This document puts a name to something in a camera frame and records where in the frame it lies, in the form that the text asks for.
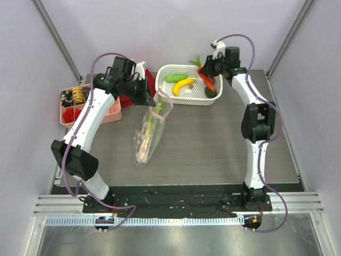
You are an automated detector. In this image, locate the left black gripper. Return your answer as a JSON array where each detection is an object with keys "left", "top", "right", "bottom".
[{"left": 123, "top": 76, "right": 156, "bottom": 107}]

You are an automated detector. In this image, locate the toy orange carrot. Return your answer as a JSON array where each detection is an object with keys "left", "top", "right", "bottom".
[{"left": 189, "top": 55, "right": 216, "bottom": 91}]

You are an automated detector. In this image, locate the toy dark green avocado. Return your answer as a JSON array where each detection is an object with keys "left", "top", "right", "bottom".
[{"left": 205, "top": 87, "right": 217, "bottom": 99}]

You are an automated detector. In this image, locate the clear zip top bag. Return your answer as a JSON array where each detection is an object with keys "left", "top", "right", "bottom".
[{"left": 134, "top": 88, "right": 174, "bottom": 170}]

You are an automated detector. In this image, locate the toy celery leek stalk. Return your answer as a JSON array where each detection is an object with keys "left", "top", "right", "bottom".
[{"left": 136, "top": 95, "right": 165, "bottom": 165}]

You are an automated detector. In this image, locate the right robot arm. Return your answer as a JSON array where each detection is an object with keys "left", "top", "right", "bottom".
[{"left": 199, "top": 42, "right": 276, "bottom": 211}]

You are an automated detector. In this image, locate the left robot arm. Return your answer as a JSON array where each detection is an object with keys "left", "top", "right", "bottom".
[{"left": 51, "top": 53, "right": 156, "bottom": 213}]

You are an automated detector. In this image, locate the red folded cloth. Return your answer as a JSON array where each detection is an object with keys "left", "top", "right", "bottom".
[{"left": 120, "top": 68, "right": 156, "bottom": 108}]

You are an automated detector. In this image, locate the white perforated plastic basket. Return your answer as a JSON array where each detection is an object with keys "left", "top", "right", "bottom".
[{"left": 155, "top": 65, "right": 223, "bottom": 106}]

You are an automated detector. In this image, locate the toy yellow banana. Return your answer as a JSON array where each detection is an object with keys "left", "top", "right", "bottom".
[{"left": 173, "top": 78, "right": 196, "bottom": 97}]

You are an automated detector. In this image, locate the toy green cucumber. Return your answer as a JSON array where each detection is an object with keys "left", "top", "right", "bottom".
[{"left": 165, "top": 74, "right": 188, "bottom": 83}]

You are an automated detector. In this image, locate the pink compartment tray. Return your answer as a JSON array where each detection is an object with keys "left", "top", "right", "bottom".
[{"left": 60, "top": 87, "right": 122, "bottom": 129}]

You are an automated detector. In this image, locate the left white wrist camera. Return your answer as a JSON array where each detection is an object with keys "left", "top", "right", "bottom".
[{"left": 134, "top": 61, "right": 148, "bottom": 80}]

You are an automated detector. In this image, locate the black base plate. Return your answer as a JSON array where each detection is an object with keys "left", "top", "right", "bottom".
[{"left": 80, "top": 185, "right": 272, "bottom": 219}]

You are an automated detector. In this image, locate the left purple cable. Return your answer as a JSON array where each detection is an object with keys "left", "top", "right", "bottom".
[{"left": 60, "top": 52, "right": 137, "bottom": 231}]

